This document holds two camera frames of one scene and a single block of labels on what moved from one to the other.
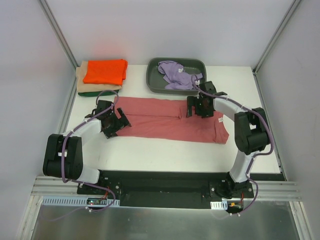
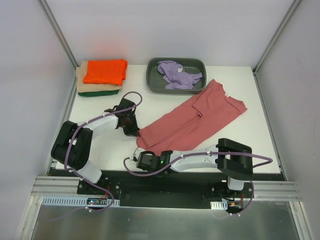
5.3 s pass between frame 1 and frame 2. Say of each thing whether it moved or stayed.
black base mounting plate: stayed
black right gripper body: moved
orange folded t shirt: stayed
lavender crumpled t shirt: stayed
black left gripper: moved
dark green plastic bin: stayed
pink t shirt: moved
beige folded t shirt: stayed
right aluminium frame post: stayed
